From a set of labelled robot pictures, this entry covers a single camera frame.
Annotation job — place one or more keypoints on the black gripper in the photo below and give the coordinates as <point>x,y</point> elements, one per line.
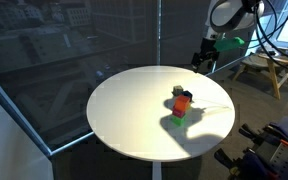
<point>207,52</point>

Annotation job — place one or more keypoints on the green block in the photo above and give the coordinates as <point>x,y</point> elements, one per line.
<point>179,121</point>

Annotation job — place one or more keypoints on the magenta block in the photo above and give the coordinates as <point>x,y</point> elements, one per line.
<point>178,113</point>

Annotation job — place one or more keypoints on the wooden chair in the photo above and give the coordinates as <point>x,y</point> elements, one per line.
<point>277,69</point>

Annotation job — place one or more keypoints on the lower orange-tipped spring clamp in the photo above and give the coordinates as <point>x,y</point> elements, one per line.
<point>249,167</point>

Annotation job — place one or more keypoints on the yellow block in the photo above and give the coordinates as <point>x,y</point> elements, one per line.
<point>188,107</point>

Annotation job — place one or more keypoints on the orange-tipped spring clamp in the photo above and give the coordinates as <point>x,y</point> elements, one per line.
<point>272,133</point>
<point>249,167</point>

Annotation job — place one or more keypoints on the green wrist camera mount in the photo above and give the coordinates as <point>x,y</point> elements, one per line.
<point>228,44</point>

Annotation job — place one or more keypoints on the upper orange-tipped spring clamp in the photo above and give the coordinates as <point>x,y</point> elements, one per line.
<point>272,133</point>

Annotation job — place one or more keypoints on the orange block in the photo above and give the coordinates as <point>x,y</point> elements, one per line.
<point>182,102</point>

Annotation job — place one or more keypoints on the blue block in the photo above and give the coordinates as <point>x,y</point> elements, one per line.
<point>187,94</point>

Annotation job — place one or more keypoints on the round white table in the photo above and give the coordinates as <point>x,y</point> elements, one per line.
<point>131,112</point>

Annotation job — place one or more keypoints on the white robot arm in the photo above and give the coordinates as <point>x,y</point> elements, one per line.
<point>225,16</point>

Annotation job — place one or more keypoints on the gray block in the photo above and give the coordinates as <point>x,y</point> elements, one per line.
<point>177,90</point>

